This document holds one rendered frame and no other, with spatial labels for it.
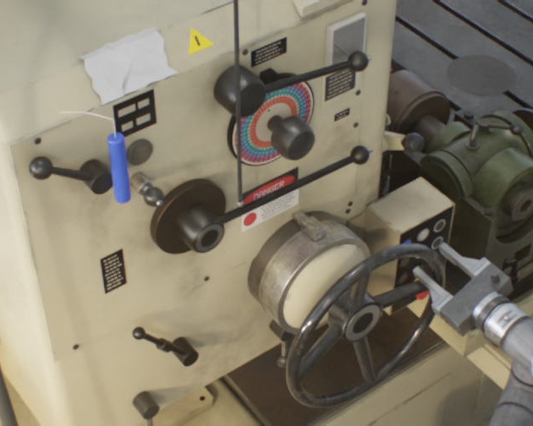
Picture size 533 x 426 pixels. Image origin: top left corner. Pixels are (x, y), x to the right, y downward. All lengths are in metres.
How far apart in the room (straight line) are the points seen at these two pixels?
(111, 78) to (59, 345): 0.51
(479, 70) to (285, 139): 1.46
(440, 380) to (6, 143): 1.76
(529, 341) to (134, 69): 0.82
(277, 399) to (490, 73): 1.11
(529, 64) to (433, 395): 0.98
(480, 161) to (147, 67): 0.99
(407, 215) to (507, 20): 1.33
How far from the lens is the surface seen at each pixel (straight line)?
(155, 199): 1.74
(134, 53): 1.71
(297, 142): 1.83
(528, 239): 2.58
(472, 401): 3.36
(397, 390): 2.96
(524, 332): 1.97
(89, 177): 1.69
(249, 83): 1.74
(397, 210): 2.24
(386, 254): 1.94
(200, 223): 1.84
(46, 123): 1.65
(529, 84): 3.19
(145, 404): 2.15
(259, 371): 2.87
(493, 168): 2.44
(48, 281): 1.83
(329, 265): 2.07
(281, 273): 2.06
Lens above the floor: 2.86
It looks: 43 degrees down
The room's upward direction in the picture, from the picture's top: straight up
